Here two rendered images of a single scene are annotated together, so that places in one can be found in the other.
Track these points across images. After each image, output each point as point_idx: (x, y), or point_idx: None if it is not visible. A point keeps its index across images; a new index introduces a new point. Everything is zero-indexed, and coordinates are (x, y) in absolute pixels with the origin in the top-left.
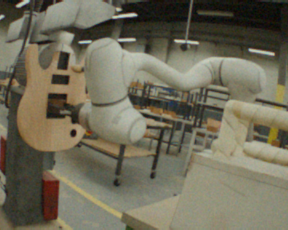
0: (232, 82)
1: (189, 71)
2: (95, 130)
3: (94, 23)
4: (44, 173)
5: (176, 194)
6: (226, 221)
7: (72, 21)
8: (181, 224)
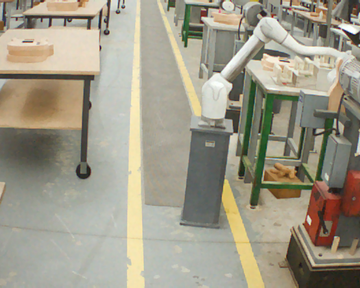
0: None
1: (295, 41)
2: None
3: (352, 40)
4: (327, 188)
5: (232, 131)
6: None
7: None
8: None
